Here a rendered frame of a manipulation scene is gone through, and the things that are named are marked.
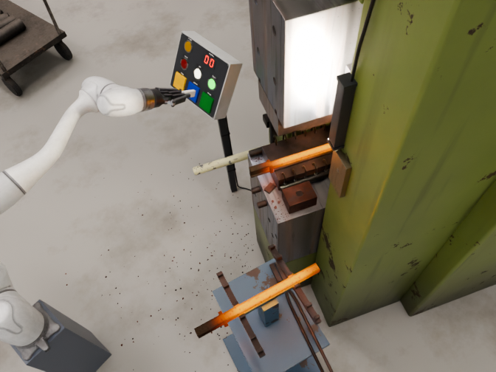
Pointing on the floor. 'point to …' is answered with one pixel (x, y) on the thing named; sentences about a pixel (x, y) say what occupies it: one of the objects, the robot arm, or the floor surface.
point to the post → (227, 152)
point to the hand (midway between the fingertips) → (188, 94)
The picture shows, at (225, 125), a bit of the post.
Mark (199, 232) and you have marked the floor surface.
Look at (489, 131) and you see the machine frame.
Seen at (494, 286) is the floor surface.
